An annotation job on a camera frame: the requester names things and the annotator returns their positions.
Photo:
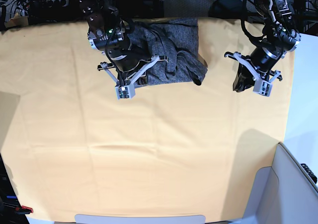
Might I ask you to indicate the yellow table cloth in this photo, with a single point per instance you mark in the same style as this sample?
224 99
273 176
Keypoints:
71 147

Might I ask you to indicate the grey long-sleeve T-shirt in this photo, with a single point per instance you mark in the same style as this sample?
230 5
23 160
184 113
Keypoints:
177 40

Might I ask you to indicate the white power strip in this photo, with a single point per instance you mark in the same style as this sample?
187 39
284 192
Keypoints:
51 3

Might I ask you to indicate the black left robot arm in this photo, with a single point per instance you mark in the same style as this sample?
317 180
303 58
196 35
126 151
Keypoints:
279 36

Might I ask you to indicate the red black clamp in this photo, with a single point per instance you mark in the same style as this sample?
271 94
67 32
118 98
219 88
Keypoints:
23 210

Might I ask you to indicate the black round chair base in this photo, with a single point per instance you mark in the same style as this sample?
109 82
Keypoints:
226 9

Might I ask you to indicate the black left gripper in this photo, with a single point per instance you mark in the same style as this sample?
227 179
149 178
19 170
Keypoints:
256 65

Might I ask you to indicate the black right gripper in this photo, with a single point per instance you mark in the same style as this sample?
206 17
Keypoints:
128 60

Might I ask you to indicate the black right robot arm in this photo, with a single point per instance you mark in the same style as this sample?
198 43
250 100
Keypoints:
109 33

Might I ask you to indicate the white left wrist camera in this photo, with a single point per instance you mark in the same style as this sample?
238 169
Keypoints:
262 85

